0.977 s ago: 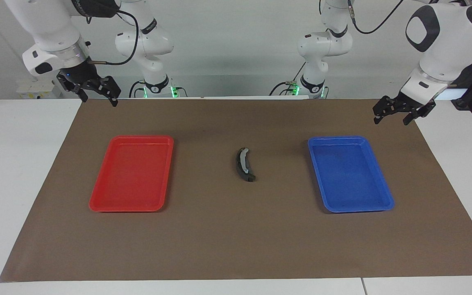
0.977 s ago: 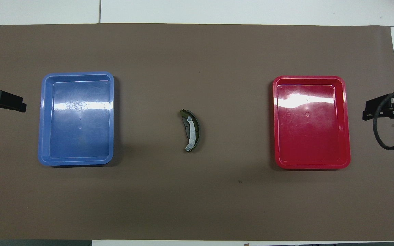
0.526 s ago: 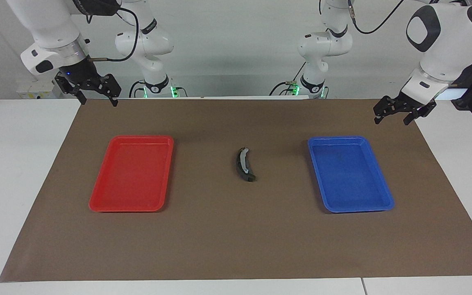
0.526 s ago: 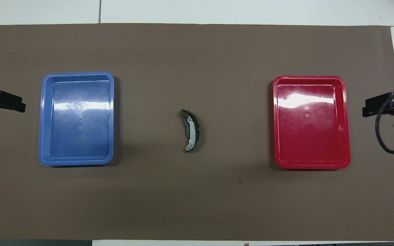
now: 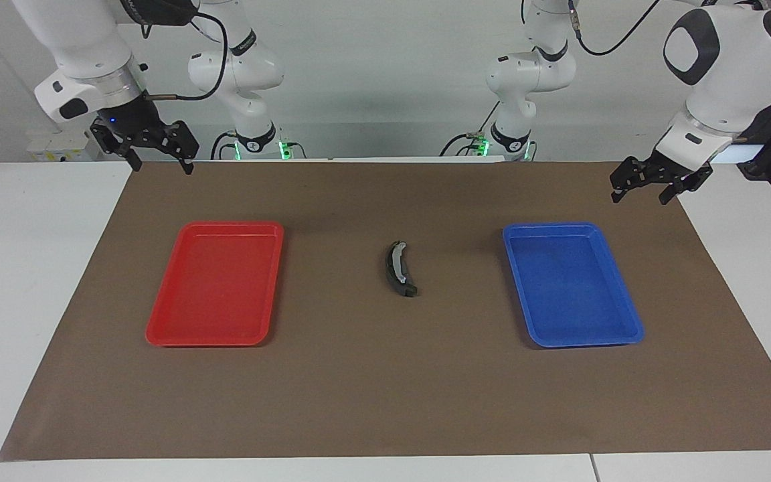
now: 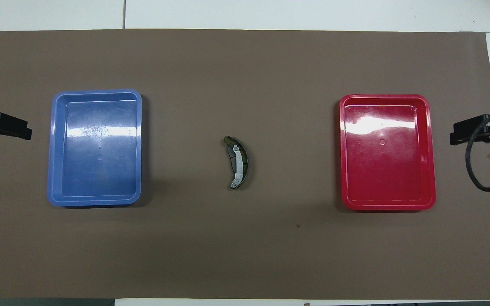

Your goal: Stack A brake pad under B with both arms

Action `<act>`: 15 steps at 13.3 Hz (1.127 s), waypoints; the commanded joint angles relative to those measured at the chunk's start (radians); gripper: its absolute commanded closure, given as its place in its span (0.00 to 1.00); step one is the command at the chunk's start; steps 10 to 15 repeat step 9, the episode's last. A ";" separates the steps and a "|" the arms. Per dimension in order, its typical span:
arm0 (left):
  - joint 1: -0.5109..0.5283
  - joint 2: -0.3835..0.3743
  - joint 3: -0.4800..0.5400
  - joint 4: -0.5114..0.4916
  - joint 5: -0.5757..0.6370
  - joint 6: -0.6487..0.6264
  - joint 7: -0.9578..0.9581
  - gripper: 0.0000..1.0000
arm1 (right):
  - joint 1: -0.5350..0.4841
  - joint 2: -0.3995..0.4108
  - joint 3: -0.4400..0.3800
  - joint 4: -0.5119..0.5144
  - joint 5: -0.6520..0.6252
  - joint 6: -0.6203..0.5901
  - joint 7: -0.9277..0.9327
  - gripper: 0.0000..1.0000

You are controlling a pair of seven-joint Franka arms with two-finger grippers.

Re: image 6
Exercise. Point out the curved silver brake shoe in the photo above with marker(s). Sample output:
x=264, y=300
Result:
x=239, y=163

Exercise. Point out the red plastic tray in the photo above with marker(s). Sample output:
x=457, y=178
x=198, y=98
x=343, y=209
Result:
x=387, y=178

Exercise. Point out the blue plastic tray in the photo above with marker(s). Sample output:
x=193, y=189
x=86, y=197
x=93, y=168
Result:
x=96, y=182

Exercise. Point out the brown table mat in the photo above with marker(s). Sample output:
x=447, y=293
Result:
x=245, y=63

